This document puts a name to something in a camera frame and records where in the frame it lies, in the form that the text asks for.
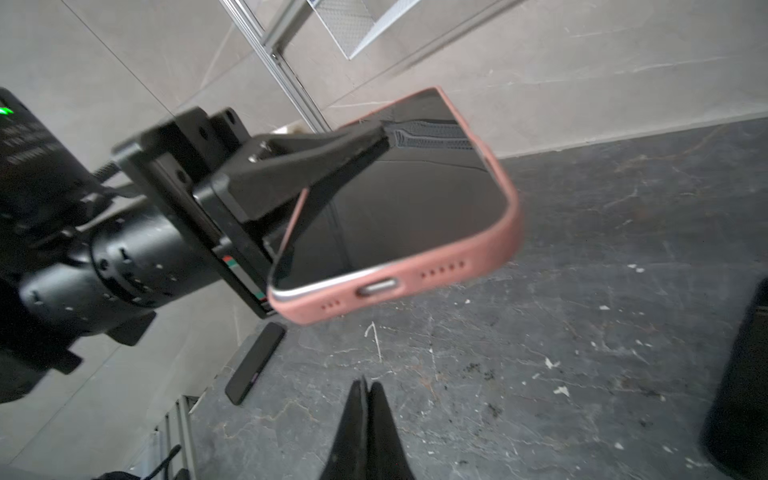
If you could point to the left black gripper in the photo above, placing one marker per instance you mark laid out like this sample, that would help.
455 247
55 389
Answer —
228 197

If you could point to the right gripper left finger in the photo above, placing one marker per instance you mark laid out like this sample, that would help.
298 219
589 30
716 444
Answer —
348 456

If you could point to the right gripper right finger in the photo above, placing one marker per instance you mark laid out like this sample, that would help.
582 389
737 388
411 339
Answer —
386 458

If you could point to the pink phone case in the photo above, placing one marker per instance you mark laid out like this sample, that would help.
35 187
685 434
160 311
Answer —
465 259

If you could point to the phone with black screen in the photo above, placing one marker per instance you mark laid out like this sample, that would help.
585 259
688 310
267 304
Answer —
430 188

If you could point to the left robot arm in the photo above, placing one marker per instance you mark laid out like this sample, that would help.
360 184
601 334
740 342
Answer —
60 226

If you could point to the black phone on table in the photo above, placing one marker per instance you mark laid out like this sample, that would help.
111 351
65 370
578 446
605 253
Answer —
734 434

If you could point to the black phone near left wall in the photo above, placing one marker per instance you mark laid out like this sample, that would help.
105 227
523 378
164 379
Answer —
254 362

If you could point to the white wire mesh basket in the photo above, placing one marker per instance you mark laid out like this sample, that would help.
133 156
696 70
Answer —
355 24

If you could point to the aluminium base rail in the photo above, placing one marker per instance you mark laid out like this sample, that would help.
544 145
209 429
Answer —
168 452

